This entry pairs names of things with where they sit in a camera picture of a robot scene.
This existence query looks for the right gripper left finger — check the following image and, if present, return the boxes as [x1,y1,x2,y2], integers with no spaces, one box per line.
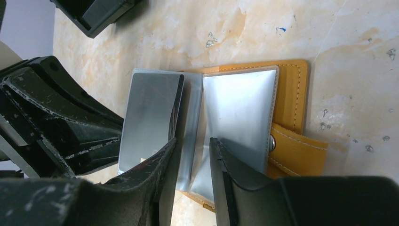
[0,138,177,226]

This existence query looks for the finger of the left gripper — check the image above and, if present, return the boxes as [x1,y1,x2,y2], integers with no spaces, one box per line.
[0,67,122,178]
[28,56,123,129]

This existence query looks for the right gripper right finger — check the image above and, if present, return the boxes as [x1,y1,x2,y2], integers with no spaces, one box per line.
[209,138,399,226]

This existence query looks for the yellow leather card holder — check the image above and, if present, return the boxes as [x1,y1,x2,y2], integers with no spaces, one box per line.
[176,59,328,211]

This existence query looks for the grey credit card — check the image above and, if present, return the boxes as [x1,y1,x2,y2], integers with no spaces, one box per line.
[118,73,184,174]

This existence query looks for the black plastic card bin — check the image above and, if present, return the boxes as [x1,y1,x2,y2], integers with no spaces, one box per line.
[51,0,140,38]

